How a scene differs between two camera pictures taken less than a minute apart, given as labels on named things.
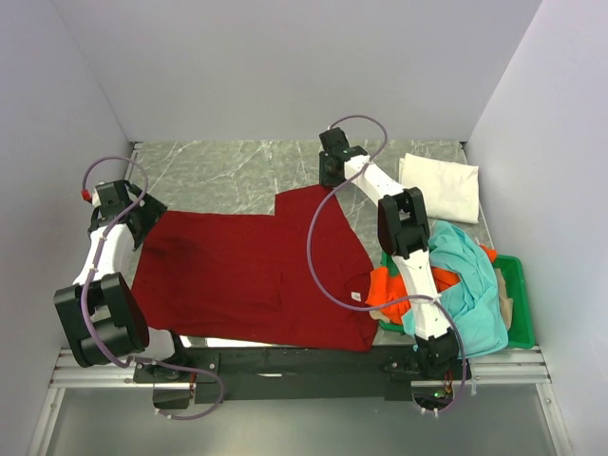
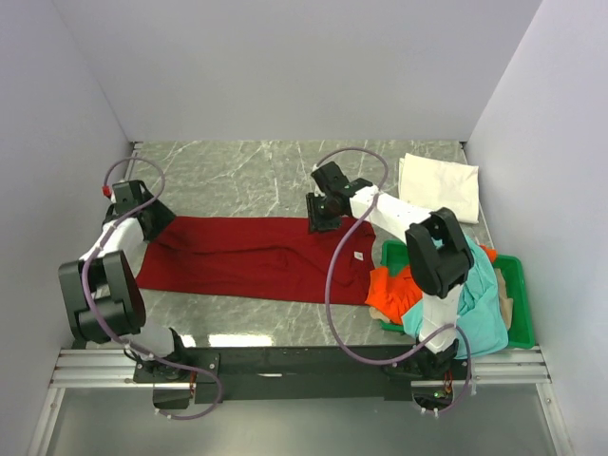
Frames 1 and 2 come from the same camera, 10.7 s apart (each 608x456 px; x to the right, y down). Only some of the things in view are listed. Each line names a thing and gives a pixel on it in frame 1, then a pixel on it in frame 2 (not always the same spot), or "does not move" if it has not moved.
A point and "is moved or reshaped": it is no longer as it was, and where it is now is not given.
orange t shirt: (384, 288) does not move
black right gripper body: (325, 175) → (321, 216)
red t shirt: (249, 280) is moved or reshaped
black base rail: (386, 374) does not move
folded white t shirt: (451, 190) does not move
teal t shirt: (475, 302) does not move
